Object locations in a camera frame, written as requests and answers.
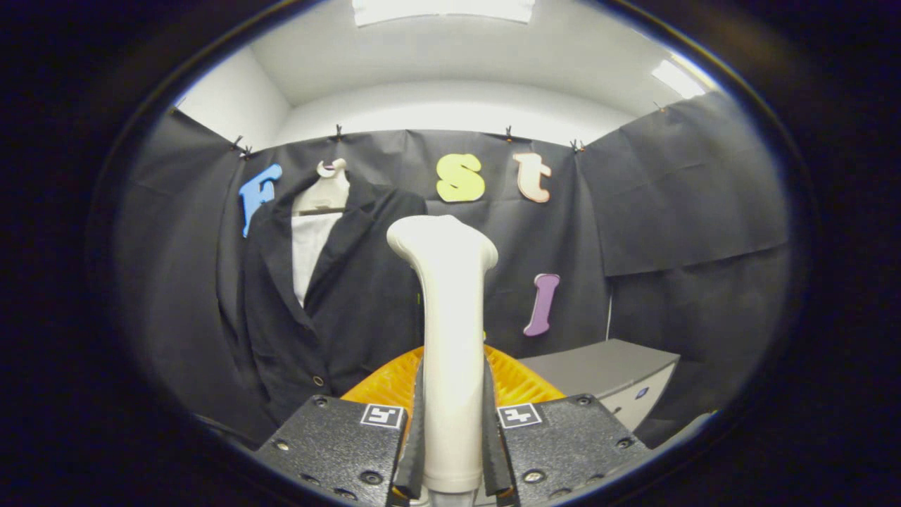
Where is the black backdrop cloth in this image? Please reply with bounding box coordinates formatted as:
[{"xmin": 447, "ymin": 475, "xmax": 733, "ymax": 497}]
[{"xmin": 113, "ymin": 90, "xmax": 793, "ymax": 451}]

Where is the grey cabinet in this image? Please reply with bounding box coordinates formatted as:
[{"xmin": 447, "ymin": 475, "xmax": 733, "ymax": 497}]
[{"xmin": 517, "ymin": 339, "xmax": 681, "ymax": 432}]

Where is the white and purple garment steamer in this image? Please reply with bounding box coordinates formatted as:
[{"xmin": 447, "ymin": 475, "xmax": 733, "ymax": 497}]
[{"xmin": 386, "ymin": 214, "xmax": 499, "ymax": 507}]

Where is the large ceiling light panel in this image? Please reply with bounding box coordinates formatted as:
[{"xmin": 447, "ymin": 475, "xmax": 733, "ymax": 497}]
[{"xmin": 352, "ymin": 0, "xmax": 536, "ymax": 27}]

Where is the black blazer jacket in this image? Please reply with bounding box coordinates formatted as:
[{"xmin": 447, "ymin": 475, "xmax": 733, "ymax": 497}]
[{"xmin": 217, "ymin": 173, "xmax": 429, "ymax": 444}]

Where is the white mannequin torso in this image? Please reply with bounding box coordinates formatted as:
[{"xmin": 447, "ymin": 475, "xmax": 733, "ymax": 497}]
[{"xmin": 291, "ymin": 158, "xmax": 351, "ymax": 308}]

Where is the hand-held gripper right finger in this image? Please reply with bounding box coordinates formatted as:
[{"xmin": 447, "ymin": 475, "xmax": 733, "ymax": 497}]
[{"xmin": 482, "ymin": 345, "xmax": 652, "ymax": 507}]

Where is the small ceiling light panel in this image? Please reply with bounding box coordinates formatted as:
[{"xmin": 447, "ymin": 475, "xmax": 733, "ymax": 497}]
[{"xmin": 651, "ymin": 58, "xmax": 707, "ymax": 99}]

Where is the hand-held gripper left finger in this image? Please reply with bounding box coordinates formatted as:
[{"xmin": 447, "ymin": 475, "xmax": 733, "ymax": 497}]
[{"xmin": 255, "ymin": 345, "xmax": 425, "ymax": 507}]

